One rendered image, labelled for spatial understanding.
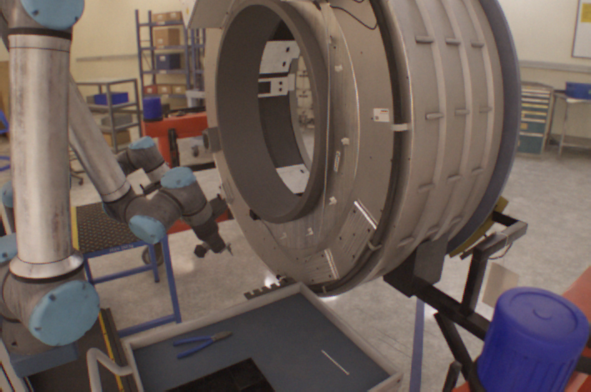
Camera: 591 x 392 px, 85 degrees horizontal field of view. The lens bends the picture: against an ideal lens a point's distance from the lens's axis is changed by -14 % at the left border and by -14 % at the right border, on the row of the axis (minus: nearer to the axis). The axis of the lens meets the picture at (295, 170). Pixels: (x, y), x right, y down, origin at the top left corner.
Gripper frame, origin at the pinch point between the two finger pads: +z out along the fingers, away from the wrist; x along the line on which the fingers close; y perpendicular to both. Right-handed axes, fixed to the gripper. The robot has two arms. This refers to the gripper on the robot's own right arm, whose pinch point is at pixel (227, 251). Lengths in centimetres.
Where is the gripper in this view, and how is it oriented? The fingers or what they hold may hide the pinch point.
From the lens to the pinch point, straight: 127.3
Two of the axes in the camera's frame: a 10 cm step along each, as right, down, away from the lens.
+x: 6.9, 3.4, -6.4
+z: 2.2, 7.5, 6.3
